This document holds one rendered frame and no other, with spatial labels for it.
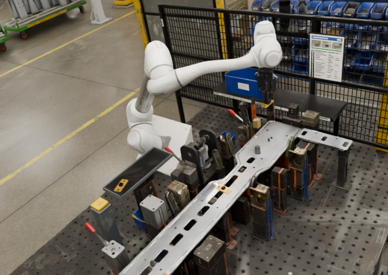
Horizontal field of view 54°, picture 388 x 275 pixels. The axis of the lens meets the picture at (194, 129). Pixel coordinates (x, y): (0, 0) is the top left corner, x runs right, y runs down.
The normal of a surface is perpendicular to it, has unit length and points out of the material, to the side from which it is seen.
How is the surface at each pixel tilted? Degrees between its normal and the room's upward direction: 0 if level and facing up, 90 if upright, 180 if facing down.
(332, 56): 90
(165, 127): 43
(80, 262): 0
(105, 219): 90
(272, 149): 0
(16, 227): 0
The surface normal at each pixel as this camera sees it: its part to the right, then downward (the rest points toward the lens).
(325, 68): -0.61, 0.51
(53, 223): -0.14, -0.83
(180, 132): -0.51, -0.25
